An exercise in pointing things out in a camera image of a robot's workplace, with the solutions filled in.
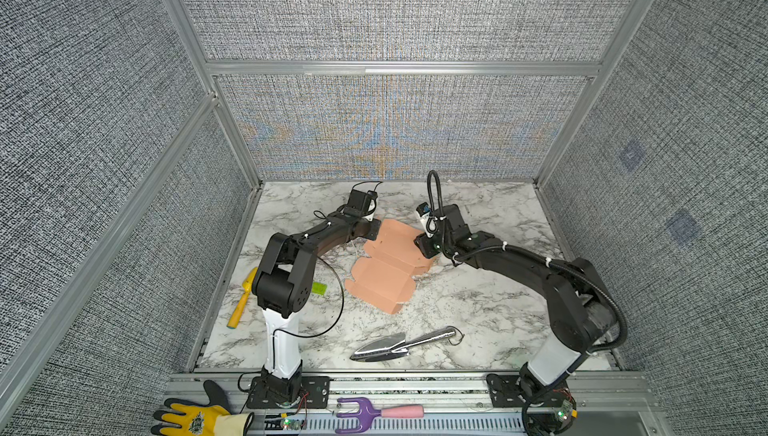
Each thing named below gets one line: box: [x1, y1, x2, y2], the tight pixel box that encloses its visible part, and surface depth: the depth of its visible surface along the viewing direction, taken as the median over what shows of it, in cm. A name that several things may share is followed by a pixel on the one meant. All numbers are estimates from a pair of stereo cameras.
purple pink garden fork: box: [335, 397, 425, 434], surface depth 72 cm
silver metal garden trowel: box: [349, 326, 465, 362], surface depth 81 cm
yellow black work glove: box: [151, 380, 254, 436], surface depth 69 cm
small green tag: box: [311, 282, 327, 296], surface depth 91 cm
